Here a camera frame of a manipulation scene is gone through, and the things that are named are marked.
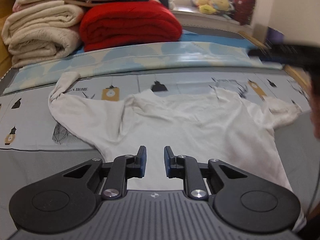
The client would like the white long-sleeve shirt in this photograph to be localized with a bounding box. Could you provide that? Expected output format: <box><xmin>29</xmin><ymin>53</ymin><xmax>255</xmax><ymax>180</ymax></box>
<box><xmin>48</xmin><ymin>71</ymin><xmax>307</xmax><ymax>231</ymax></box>

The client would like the person's right hand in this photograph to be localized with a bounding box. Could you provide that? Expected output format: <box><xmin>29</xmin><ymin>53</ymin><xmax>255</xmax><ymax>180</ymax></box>
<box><xmin>309</xmin><ymin>86</ymin><xmax>320</xmax><ymax>139</ymax></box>

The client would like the purple container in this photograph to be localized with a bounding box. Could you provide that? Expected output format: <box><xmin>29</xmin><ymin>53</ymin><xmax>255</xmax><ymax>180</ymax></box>
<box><xmin>265</xmin><ymin>27</ymin><xmax>284</xmax><ymax>46</ymax></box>

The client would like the dark red bag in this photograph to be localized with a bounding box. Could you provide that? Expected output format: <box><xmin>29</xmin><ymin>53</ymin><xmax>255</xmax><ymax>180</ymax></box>
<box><xmin>232</xmin><ymin>0</ymin><xmax>256</xmax><ymax>25</ymax></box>

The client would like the yellow plush toy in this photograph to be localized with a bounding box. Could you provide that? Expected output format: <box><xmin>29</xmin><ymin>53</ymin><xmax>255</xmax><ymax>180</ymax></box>
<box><xmin>191</xmin><ymin>0</ymin><xmax>233</xmax><ymax>15</ymax></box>

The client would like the light blue folded mat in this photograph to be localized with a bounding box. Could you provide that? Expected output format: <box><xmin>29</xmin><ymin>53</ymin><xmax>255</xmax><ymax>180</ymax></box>
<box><xmin>3</xmin><ymin>41</ymin><xmax>282</xmax><ymax>94</ymax></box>

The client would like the red folded blanket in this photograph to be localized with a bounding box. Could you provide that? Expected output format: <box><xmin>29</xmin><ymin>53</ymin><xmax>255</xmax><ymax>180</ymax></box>
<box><xmin>79</xmin><ymin>0</ymin><xmax>182</xmax><ymax>52</ymax></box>

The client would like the cream folded blanket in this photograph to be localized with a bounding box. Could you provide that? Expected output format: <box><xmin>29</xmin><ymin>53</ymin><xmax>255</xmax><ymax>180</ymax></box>
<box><xmin>1</xmin><ymin>0</ymin><xmax>85</xmax><ymax>68</ymax></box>

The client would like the wooden bed frame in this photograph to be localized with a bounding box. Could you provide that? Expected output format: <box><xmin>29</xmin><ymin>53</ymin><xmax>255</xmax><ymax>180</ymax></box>
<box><xmin>238</xmin><ymin>31</ymin><xmax>319</xmax><ymax>95</ymax></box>

